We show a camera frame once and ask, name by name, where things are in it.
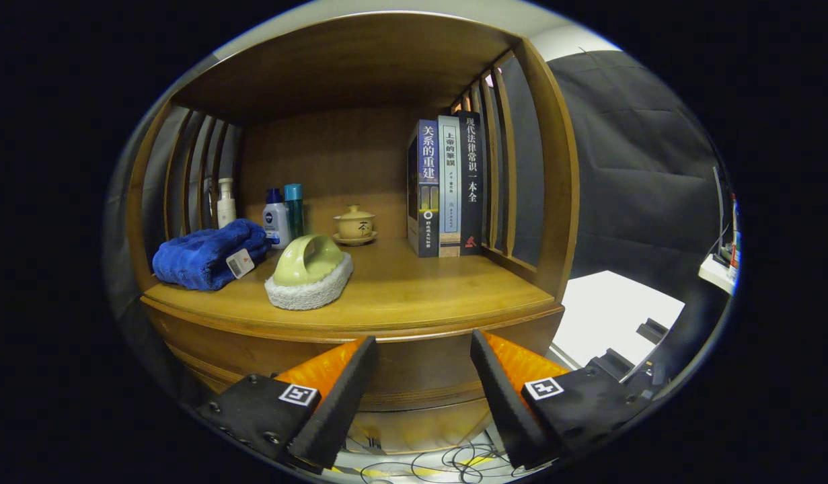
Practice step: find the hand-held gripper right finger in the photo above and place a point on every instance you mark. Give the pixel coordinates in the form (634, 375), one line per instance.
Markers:
(504, 403)

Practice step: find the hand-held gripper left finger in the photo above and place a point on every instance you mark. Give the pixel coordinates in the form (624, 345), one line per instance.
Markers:
(340, 403)

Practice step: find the green scrub brush white pad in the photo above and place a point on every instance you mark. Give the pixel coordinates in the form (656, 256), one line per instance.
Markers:
(306, 265)

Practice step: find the wooden cabinet door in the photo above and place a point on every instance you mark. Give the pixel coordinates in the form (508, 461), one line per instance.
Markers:
(427, 427)

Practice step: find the wooden countertop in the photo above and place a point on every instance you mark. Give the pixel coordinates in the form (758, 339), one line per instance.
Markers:
(414, 289)

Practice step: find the wooden cabinet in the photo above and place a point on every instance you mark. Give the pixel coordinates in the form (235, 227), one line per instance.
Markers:
(346, 60)

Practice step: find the white box table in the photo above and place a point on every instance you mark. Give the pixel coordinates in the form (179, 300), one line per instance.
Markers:
(602, 309)

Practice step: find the black clip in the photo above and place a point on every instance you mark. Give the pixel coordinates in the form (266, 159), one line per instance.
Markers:
(652, 331)

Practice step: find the beige lidded tea cup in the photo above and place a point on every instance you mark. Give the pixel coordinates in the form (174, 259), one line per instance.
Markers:
(354, 225)

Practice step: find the white bottle dark blue cap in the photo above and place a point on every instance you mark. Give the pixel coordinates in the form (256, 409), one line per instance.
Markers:
(276, 225)

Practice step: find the teal clear bottle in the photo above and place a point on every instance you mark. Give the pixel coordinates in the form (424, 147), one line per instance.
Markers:
(295, 208)

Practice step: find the blue folded towel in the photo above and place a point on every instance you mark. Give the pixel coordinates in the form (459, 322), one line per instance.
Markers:
(198, 259)

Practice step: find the light grey spine book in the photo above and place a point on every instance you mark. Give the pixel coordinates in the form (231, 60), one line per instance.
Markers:
(449, 188)

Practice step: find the white pump bottle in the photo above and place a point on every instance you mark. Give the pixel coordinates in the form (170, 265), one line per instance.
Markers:
(226, 208)

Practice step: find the blue spine book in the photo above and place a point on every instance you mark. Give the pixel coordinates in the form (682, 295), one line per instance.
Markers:
(427, 188)

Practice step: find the white side table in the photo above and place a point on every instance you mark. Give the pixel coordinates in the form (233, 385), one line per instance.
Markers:
(716, 272)

